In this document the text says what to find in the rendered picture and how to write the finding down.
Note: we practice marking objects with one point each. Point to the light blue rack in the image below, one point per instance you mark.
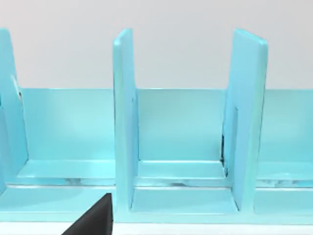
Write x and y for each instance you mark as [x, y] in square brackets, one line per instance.
[176, 122]

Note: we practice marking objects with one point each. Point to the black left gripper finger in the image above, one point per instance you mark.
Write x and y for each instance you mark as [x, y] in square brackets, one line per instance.
[96, 219]

